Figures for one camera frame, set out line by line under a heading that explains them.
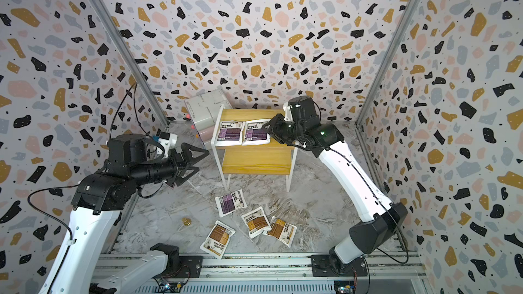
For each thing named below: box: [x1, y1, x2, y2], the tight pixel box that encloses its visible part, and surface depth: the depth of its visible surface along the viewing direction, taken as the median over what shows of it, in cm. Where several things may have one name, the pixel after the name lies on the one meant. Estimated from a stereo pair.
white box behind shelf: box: [183, 87, 233, 150], surface depth 100 cm
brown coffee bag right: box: [262, 215, 298, 248], surface depth 82 cm
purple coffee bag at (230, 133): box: [215, 119, 244, 147], surface depth 72 cm
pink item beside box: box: [198, 126, 214, 143], surface depth 100 cm
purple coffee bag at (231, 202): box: [214, 189, 248, 218], surface depth 91 cm
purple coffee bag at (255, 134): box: [241, 118, 272, 146], surface depth 71 cm
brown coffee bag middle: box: [241, 206, 272, 239], surface depth 84 cm
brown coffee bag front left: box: [199, 220, 236, 260], surface depth 80 cm
